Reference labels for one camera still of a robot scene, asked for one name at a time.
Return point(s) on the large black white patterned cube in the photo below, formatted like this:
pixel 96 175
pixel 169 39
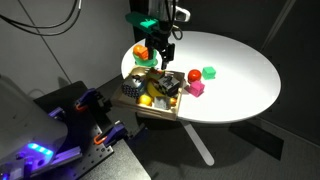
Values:
pixel 131 87

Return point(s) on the robot mounting base plate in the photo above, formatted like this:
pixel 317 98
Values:
pixel 100 160

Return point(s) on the green bowl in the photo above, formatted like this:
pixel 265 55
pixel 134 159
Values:
pixel 151 62

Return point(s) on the orange ball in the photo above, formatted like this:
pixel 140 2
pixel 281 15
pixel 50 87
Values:
pixel 136 49

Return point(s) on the white table leg base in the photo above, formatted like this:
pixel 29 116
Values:
pixel 198 140

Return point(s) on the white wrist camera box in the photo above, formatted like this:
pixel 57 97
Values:
pixel 182 14

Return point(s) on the green block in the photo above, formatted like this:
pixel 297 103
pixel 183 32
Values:
pixel 209 72

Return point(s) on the purple spring clamp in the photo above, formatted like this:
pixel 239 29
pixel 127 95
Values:
pixel 113 133
pixel 56 113
pixel 87 97

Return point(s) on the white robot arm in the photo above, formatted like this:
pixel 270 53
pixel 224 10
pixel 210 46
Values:
pixel 26 116

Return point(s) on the wooden tray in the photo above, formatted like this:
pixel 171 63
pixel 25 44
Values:
pixel 156 113

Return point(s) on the yellow orange fruit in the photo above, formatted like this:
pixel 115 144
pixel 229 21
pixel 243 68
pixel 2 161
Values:
pixel 145 99

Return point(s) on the pink block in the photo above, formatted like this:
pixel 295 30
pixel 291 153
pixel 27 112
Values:
pixel 196 88

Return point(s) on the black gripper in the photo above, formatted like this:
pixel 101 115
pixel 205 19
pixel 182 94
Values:
pixel 163 33

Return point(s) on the zebra print soft cube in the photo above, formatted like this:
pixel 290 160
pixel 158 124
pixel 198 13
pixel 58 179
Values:
pixel 168 85

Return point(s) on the green house print cube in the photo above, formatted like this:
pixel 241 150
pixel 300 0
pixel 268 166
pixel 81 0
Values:
pixel 154 74

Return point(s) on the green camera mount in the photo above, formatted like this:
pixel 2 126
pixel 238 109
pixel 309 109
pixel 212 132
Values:
pixel 143 22

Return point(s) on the red ball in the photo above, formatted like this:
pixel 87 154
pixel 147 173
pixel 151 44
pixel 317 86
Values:
pixel 194 75

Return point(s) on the gray block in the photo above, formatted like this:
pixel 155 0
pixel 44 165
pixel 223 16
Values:
pixel 161 102

